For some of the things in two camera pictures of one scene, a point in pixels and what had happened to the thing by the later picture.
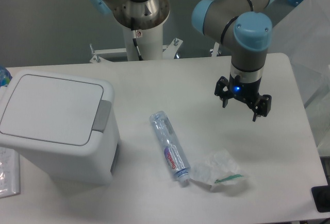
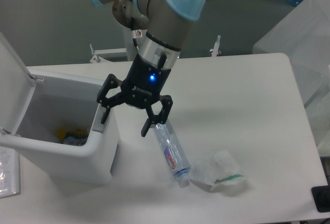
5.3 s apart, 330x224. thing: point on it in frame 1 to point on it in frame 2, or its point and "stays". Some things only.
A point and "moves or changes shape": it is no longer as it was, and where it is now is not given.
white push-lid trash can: x=64 y=125 moves or changes shape
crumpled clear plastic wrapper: x=218 y=168 stays
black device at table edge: x=321 y=196 stays
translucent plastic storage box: x=303 y=34 stays
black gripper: x=247 y=92 to x=142 y=84
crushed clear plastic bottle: x=171 y=147 stays
